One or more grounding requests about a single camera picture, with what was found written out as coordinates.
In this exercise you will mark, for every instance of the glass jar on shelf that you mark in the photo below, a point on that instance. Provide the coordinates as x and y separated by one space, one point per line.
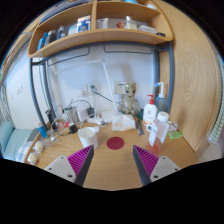
130 24

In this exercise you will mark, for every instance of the black pen tool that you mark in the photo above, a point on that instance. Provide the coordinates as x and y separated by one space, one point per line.
139 127

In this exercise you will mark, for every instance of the blue white box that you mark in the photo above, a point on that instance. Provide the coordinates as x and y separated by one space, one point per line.
84 23

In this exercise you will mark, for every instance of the blue bottle on shelf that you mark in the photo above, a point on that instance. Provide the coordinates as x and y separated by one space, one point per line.
42 41

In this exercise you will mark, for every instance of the black power adapter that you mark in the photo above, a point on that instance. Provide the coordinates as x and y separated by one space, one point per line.
90 111

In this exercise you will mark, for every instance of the red round coaster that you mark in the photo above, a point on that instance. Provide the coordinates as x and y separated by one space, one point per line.
115 143

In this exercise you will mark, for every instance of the white paper roll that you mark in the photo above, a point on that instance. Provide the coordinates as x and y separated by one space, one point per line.
102 23

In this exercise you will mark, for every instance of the green sponge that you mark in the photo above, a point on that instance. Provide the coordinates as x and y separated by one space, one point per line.
175 134

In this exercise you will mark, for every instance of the wooden wall shelf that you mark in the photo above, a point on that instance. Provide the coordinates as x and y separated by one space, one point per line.
145 11

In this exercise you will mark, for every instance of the white pump bottle red top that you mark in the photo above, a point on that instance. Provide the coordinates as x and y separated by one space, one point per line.
149 113

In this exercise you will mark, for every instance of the white desk lamp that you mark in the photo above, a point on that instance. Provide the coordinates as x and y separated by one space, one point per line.
87 84

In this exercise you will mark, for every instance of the grey metal frame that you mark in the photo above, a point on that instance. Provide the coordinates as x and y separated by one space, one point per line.
117 67

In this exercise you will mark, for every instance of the grey spray bottle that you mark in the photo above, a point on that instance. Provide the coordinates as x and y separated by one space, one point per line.
161 99

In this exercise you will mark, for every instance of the small white jar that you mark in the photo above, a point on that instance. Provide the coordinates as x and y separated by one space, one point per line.
32 158

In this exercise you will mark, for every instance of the Groot figurine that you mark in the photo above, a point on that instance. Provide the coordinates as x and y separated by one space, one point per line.
130 105

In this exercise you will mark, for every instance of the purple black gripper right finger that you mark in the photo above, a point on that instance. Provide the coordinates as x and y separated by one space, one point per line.
152 167

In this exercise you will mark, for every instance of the silver metal cup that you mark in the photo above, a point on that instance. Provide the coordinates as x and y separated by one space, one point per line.
70 111

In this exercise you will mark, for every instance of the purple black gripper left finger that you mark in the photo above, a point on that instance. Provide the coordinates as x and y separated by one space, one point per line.
73 168

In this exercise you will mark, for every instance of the blue small bottle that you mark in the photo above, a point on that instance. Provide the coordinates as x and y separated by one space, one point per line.
41 129

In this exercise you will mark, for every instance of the white crumpled tissue bag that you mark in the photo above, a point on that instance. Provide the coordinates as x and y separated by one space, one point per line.
123 122

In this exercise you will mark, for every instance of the teal bed pillow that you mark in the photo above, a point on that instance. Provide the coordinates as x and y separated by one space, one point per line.
6 130

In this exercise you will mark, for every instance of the clear plastic bottle white cap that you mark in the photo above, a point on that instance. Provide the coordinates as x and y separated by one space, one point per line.
159 128

